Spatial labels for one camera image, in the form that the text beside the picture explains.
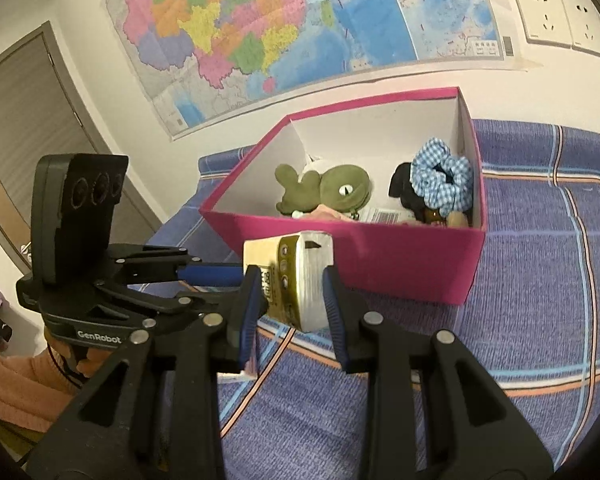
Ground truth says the yellow white drink carton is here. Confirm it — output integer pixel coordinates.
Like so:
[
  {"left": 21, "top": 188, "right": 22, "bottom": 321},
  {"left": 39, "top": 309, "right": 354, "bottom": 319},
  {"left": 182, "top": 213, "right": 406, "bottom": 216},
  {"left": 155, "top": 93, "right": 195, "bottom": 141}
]
[{"left": 242, "top": 231, "right": 335, "bottom": 333}]

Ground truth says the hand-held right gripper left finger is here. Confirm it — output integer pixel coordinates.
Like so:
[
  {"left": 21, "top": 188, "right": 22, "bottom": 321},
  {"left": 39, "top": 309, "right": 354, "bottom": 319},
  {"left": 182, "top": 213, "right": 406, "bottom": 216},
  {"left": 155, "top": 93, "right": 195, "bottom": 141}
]
[{"left": 27, "top": 265, "right": 264, "bottom": 480}]

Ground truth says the white wall socket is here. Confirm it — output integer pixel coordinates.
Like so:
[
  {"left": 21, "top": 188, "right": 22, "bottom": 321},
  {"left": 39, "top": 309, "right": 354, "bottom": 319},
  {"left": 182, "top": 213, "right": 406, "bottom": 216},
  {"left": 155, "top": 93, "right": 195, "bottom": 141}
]
[
  {"left": 557, "top": 0, "right": 600, "bottom": 58},
  {"left": 510, "top": 0, "right": 573, "bottom": 46}
]

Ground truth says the green plush toy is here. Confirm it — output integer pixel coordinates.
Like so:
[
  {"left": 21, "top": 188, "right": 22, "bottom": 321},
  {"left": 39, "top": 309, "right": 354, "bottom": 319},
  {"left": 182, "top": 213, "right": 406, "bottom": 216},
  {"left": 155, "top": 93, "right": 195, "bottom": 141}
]
[{"left": 274, "top": 162, "right": 373, "bottom": 216}]

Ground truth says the blue plaid blanket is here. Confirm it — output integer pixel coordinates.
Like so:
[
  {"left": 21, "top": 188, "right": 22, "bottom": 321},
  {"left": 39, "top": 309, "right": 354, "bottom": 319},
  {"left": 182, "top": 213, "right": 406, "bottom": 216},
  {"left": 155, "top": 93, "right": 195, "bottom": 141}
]
[{"left": 130, "top": 119, "right": 600, "bottom": 480}]

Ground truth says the pink cardboard box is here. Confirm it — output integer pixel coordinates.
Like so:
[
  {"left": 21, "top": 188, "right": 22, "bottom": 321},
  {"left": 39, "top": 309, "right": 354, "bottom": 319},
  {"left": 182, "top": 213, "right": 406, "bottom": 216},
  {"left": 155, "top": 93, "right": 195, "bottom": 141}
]
[{"left": 198, "top": 86, "right": 489, "bottom": 307}]

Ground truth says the grey wooden door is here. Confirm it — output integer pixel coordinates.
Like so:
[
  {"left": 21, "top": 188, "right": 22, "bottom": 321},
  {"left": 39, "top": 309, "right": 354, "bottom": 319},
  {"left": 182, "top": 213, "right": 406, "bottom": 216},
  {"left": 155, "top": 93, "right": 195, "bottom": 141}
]
[{"left": 0, "top": 22, "right": 163, "bottom": 286}]

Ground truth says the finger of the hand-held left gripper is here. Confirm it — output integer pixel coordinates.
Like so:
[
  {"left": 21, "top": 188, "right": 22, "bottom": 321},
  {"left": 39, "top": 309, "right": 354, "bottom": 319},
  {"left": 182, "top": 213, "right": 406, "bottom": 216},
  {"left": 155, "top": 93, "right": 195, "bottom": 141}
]
[
  {"left": 96, "top": 281, "right": 232, "bottom": 322},
  {"left": 108, "top": 242, "right": 246, "bottom": 287}
]

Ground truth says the blue gingham scrunchie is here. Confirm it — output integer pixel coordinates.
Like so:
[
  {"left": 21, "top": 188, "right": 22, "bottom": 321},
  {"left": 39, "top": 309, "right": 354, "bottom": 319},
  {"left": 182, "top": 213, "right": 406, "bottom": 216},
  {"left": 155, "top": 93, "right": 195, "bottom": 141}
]
[{"left": 411, "top": 137, "right": 475, "bottom": 211}]

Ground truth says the colourful wall map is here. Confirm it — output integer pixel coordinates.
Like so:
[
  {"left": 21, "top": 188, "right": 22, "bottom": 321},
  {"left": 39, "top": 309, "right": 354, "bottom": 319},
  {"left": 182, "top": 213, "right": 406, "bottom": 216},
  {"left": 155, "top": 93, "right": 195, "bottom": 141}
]
[{"left": 105, "top": 0, "right": 543, "bottom": 142}]

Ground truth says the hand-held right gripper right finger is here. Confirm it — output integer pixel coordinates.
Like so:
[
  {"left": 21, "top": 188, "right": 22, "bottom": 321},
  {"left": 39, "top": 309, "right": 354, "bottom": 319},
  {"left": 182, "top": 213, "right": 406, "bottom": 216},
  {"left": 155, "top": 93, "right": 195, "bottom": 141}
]
[{"left": 322, "top": 265, "right": 554, "bottom": 480}]

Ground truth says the black plush toy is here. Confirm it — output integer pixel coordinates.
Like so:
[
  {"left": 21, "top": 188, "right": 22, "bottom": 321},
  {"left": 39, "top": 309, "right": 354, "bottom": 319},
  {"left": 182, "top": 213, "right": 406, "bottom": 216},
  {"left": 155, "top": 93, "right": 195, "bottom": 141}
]
[{"left": 387, "top": 161, "right": 473, "bottom": 228}]

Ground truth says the person's left forearm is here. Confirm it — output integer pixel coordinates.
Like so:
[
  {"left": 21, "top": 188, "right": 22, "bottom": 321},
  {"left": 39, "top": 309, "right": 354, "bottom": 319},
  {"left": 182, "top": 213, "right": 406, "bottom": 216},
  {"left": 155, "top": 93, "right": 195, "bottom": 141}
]
[{"left": 0, "top": 342, "right": 83, "bottom": 433}]

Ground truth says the person's left hand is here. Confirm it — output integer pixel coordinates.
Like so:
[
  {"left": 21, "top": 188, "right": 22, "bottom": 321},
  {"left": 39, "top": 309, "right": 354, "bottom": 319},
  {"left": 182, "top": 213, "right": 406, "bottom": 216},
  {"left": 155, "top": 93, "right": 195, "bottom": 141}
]
[{"left": 46, "top": 334, "right": 114, "bottom": 387}]

